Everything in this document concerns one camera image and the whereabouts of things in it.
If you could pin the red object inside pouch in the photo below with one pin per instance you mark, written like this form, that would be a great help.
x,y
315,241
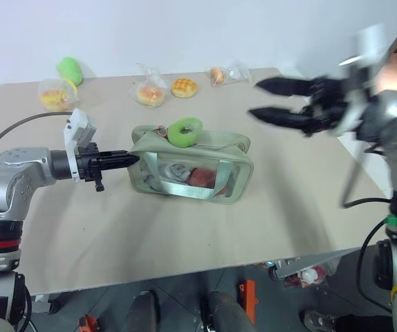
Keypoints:
x,y
203,178

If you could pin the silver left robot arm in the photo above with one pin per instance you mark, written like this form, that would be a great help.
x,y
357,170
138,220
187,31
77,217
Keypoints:
x,y
11,173

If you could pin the green plush toy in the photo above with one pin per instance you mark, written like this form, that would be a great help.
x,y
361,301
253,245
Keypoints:
x,y
70,70

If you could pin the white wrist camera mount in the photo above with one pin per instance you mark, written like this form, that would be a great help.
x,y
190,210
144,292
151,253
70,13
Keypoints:
x,y
369,45
81,126

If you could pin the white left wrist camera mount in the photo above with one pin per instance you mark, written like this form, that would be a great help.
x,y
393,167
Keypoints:
x,y
81,126

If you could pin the dark rounded shape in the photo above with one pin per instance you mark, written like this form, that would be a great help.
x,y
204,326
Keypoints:
x,y
228,311

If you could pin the bagged yellow bread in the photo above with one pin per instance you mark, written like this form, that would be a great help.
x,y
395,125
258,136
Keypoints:
x,y
55,97

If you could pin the small bagged bread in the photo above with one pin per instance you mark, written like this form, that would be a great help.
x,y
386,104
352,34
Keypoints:
x,y
219,74

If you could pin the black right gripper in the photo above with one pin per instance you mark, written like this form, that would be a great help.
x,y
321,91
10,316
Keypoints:
x,y
326,103

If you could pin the red white snack packet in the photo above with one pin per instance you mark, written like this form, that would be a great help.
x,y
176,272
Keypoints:
x,y
305,276

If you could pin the grey white object inside pouch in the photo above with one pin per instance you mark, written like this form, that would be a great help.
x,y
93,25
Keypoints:
x,y
176,172

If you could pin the yellow pineapple bun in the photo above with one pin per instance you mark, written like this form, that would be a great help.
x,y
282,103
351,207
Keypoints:
x,y
184,88

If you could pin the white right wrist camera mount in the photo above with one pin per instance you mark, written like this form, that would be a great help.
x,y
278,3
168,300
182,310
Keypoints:
x,y
369,45

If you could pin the bagged round orange bun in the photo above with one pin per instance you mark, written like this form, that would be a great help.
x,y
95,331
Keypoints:
x,y
149,93

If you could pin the grey shoe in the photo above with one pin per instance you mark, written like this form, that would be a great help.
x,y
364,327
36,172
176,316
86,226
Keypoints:
x,y
317,320

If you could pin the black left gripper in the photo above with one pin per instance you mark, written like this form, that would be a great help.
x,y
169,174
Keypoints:
x,y
88,165

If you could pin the green zip pouch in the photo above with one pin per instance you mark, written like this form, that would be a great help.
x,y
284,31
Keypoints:
x,y
171,162

